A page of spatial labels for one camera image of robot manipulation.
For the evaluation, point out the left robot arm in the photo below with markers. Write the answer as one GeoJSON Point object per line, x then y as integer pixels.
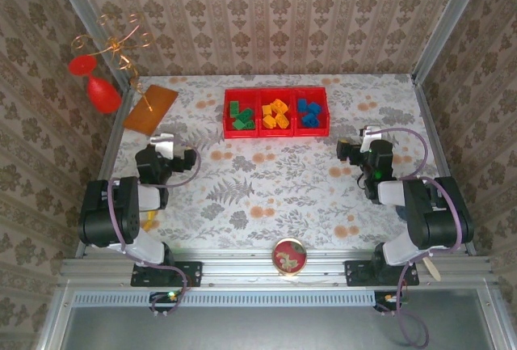
{"type": "Point", "coordinates": [101, 212]}

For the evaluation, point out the yellow plastic object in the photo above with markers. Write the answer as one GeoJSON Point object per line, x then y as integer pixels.
{"type": "Point", "coordinates": [150, 222]}

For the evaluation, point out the orange wooden base board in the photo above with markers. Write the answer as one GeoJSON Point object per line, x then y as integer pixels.
{"type": "Point", "coordinates": [149, 111]}

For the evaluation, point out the red plastic goblet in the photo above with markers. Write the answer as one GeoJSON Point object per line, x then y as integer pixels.
{"type": "Point", "coordinates": [103, 97]}

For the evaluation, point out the floral patterned tablecloth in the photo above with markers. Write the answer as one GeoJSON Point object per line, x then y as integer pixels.
{"type": "Point", "coordinates": [262, 220]}

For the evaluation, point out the round red decorated dish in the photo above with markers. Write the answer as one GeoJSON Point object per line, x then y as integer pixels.
{"type": "Point", "coordinates": [289, 257]}

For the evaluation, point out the wooden spoon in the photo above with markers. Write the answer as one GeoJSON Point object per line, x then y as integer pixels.
{"type": "Point", "coordinates": [431, 271]}

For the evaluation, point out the black controller board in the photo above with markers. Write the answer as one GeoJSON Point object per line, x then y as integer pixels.
{"type": "Point", "coordinates": [383, 299]}
{"type": "Point", "coordinates": [161, 297]}

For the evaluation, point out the grey metal panel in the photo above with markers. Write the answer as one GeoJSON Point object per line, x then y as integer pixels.
{"type": "Point", "coordinates": [262, 330]}

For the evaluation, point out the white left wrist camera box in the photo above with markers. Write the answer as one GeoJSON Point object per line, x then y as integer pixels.
{"type": "Point", "coordinates": [161, 144]}

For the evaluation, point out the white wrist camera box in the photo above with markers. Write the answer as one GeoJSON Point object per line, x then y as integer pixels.
{"type": "Point", "coordinates": [161, 144]}
{"type": "Point", "coordinates": [371, 132]}

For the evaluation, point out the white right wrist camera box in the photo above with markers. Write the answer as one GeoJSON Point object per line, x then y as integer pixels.
{"type": "Point", "coordinates": [371, 132]}

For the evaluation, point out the aluminium side rail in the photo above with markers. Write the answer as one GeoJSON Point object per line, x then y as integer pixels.
{"type": "Point", "coordinates": [117, 131]}

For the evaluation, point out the aluminium front rail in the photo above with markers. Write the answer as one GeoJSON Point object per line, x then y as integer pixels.
{"type": "Point", "coordinates": [242, 269]}

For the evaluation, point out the aluminium frame post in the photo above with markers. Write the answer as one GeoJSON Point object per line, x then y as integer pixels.
{"type": "Point", "coordinates": [92, 22]}
{"type": "Point", "coordinates": [449, 22]}

